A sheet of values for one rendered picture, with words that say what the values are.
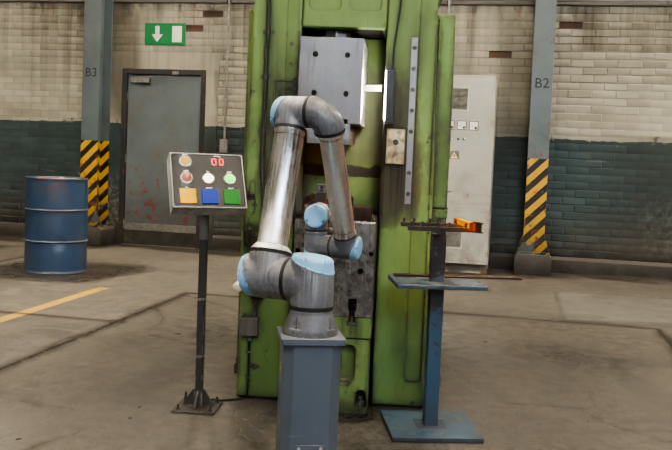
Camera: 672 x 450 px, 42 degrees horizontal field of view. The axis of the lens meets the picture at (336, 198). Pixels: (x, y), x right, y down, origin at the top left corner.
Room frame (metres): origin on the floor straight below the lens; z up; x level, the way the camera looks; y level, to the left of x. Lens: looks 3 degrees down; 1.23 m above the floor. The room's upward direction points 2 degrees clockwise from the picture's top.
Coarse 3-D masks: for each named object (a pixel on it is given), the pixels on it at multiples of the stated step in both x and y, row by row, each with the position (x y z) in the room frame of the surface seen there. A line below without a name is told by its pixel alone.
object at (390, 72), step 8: (400, 0) 4.22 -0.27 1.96; (400, 8) 4.22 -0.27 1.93; (392, 56) 4.22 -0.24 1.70; (392, 64) 4.22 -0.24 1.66; (392, 72) 4.20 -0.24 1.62; (392, 80) 4.20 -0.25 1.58; (392, 88) 4.20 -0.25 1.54; (392, 96) 4.20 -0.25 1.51; (384, 104) 4.20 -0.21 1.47; (392, 104) 4.20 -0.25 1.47; (384, 112) 4.20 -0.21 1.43; (392, 112) 4.20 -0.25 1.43; (392, 120) 4.20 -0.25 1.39
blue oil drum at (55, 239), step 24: (48, 192) 7.97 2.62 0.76; (72, 192) 8.06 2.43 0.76; (48, 216) 7.97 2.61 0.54; (72, 216) 8.06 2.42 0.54; (24, 240) 8.09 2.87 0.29; (48, 240) 7.97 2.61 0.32; (72, 240) 8.07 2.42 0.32; (24, 264) 8.12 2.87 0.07; (48, 264) 7.98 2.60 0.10; (72, 264) 8.07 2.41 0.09
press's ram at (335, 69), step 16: (304, 48) 4.12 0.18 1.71; (320, 48) 4.12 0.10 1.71; (336, 48) 4.11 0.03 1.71; (352, 48) 4.11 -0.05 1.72; (304, 64) 4.12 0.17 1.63; (320, 64) 4.12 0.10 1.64; (336, 64) 4.11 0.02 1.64; (352, 64) 4.11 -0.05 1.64; (304, 80) 4.12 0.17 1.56; (320, 80) 4.12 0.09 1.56; (336, 80) 4.11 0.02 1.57; (352, 80) 4.11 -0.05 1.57; (320, 96) 4.12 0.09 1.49; (336, 96) 4.11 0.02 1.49; (352, 96) 4.11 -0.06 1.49; (352, 112) 4.11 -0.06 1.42
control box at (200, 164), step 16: (176, 160) 3.99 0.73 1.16; (192, 160) 4.02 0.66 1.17; (208, 160) 4.05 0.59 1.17; (224, 160) 4.07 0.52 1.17; (240, 160) 4.10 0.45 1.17; (176, 176) 3.95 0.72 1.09; (192, 176) 3.97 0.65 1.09; (224, 176) 4.03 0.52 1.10; (240, 176) 4.06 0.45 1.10; (176, 192) 3.91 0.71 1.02; (240, 192) 4.02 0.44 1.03; (176, 208) 3.89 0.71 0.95; (192, 208) 3.91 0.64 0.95; (208, 208) 3.93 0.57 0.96; (224, 208) 3.96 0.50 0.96; (240, 208) 3.98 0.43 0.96
